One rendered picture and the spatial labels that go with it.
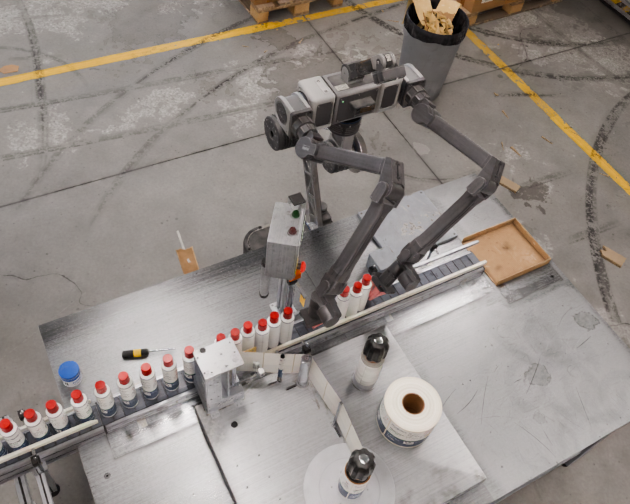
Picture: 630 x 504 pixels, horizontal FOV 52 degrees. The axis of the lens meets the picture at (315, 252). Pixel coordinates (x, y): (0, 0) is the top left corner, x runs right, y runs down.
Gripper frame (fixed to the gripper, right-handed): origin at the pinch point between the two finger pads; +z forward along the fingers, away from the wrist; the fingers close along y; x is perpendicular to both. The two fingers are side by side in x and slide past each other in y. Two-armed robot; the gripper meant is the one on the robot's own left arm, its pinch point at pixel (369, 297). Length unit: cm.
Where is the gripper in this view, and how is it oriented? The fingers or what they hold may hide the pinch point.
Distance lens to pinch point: 255.8
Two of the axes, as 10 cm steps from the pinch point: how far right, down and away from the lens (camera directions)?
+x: 6.3, 1.0, 7.7
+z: -6.1, 6.8, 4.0
